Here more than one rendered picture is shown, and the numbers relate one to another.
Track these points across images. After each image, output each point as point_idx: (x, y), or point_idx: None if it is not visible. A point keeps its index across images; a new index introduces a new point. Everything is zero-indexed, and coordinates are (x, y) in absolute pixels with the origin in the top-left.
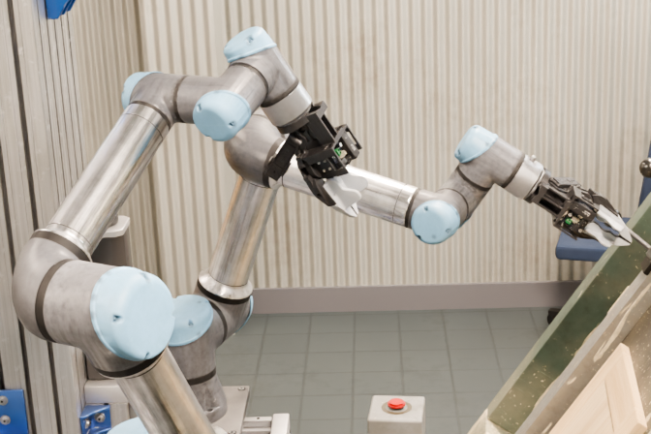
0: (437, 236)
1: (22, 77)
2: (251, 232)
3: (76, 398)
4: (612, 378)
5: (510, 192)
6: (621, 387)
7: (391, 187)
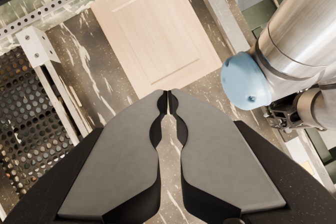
0: (223, 83)
1: None
2: None
3: None
4: (195, 67)
5: (309, 96)
6: (181, 80)
7: (326, 54)
